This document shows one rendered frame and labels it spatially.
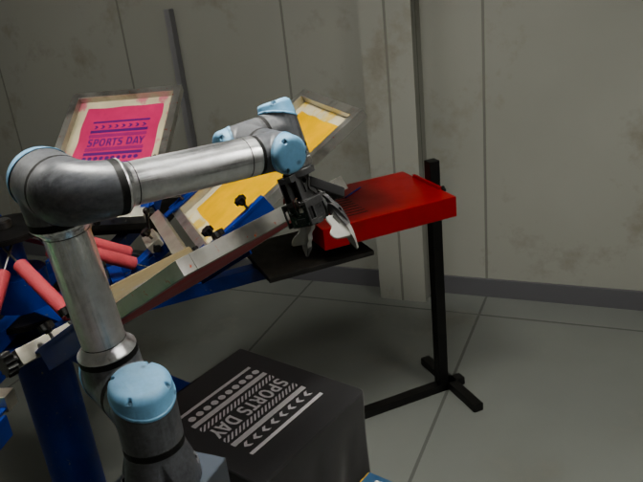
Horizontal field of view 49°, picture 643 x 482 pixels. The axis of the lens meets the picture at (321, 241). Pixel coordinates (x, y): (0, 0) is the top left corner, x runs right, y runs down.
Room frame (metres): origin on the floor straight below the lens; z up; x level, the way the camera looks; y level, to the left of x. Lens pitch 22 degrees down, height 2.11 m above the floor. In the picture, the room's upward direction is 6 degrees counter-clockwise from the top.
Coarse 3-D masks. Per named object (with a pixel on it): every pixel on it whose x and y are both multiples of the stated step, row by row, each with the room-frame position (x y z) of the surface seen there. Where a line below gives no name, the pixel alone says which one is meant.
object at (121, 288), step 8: (168, 256) 1.96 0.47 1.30; (176, 256) 1.98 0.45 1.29; (152, 264) 1.92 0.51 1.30; (160, 264) 1.93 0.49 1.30; (168, 264) 1.94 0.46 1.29; (144, 272) 1.88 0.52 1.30; (152, 272) 1.90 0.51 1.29; (120, 280) 1.83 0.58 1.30; (128, 280) 1.84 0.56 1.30; (136, 280) 1.85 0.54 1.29; (144, 280) 1.86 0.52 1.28; (112, 288) 1.79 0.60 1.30; (120, 288) 1.80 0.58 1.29; (128, 288) 1.82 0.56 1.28; (120, 296) 1.79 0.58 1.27
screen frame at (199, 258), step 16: (256, 224) 1.50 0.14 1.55; (272, 224) 1.52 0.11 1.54; (224, 240) 1.42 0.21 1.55; (240, 240) 1.44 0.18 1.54; (192, 256) 1.34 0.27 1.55; (208, 256) 1.37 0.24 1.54; (160, 272) 1.35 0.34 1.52; (176, 272) 1.32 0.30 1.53; (192, 272) 1.32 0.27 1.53; (144, 288) 1.39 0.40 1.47; (160, 288) 1.36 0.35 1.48; (128, 304) 1.44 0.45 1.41
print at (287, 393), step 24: (240, 384) 1.77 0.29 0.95; (264, 384) 1.75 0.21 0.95; (288, 384) 1.74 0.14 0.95; (192, 408) 1.67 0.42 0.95; (216, 408) 1.66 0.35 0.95; (240, 408) 1.65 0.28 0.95; (264, 408) 1.63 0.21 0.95; (288, 408) 1.62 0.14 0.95; (216, 432) 1.55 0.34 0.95; (240, 432) 1.54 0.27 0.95; (264, 432) 1.53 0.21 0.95
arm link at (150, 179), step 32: (64, 160) 1.10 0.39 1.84; (160, 160) 1.15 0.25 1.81; (192, 160) 1.17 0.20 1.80; (224, 160) 1.20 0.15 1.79; (256, 160) 1.23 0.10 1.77; (288, 160) 1.25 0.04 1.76; (32, 192) 1.07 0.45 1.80; (64, 192) 1.05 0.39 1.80; (96, 192) 1.06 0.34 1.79; (128, 192) 1.08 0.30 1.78; (160, 192) 1.13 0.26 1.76; (64, 224) 1.07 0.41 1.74
